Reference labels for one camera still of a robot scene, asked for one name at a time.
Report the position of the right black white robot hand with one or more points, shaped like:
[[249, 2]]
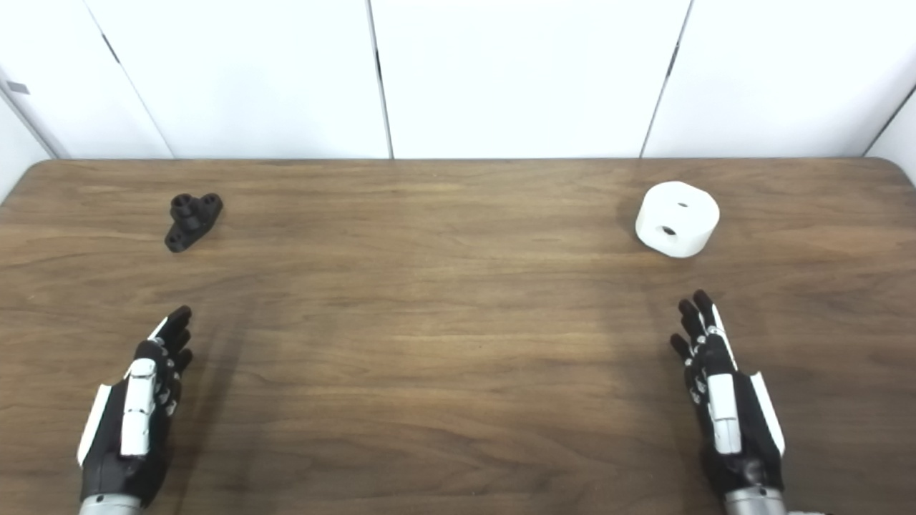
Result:
[[726, 415]]

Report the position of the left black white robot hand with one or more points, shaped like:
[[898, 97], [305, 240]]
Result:
[[136, 408]]

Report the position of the black plastic holder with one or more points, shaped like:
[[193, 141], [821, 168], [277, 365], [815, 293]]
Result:
[[189, 222]]

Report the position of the round white plastic piece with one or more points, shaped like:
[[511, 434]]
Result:
[[676, 214]]

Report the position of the small gray wall tag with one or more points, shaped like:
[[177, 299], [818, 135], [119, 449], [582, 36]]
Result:
[[18, 87]]

